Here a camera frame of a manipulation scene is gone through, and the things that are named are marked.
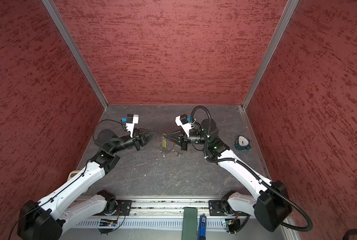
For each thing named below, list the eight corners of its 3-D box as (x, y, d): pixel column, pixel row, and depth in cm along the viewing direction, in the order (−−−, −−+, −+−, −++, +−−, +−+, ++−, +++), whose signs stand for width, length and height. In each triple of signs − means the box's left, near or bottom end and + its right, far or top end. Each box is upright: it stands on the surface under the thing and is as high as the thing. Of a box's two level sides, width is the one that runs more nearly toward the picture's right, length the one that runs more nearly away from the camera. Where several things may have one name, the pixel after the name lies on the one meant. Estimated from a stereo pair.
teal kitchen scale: (236, 150, 98) (238, 146, 94) (233, 139, 104) (235, 135, 100) (248, 150, 98) (251, 147, 94) (244, 139, 104) (247, 135, 100)
